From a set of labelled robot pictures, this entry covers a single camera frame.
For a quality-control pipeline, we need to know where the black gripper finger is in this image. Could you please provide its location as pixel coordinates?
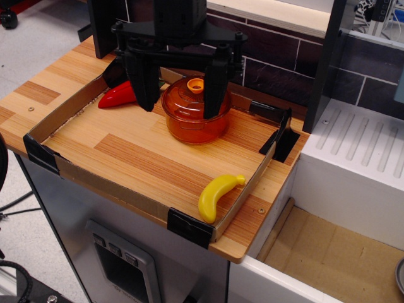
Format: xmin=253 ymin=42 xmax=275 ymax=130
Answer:
xmin=203 ymin=53 xmax=235 ymax=119
xmin=124 ymin=50 xmax=160 ymax=112

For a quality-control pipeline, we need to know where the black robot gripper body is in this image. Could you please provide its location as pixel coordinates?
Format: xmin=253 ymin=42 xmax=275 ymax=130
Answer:
xmin=111 ymin=1 xmax=247 ymax=76

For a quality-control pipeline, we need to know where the orange transparent pot lid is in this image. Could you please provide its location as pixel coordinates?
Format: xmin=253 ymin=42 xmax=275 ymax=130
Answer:
xmin=161 ymin=74 xmax=232 ymax=120

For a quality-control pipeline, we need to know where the orange transparent toy pot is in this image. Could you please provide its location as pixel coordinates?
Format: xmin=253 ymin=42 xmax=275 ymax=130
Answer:
xmin=163 ymin=105 xmax=230 ymax=144

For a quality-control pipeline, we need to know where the red toy chili pepper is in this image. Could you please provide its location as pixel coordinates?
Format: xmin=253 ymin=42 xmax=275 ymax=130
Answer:
xmin=98 ymin=81 xmax=137 ymax=109

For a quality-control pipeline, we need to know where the yellow toy banana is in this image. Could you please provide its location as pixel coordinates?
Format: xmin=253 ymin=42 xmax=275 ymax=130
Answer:
xmin=198 ymin=174 xmax=246 ymax=223

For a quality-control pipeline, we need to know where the cardboard fence with black tape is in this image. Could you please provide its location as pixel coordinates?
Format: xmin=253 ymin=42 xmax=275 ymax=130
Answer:
xmin=23 ymin=66 xmax=307 ymax=251

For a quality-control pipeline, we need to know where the white toy sink unit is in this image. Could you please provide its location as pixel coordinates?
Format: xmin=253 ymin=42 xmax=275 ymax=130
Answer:
xmin=228 ymin=100 xmax=403 ymax=302

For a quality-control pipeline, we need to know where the grey toy dishwasher front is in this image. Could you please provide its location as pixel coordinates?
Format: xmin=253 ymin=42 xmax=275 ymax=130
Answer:
xmin=86 ymin=220 xmax=162 ymax=302

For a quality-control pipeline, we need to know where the dark shelf upright post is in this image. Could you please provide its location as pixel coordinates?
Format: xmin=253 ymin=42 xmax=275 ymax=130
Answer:
xmin=302 ymin=1 xmax=346 ymax=133

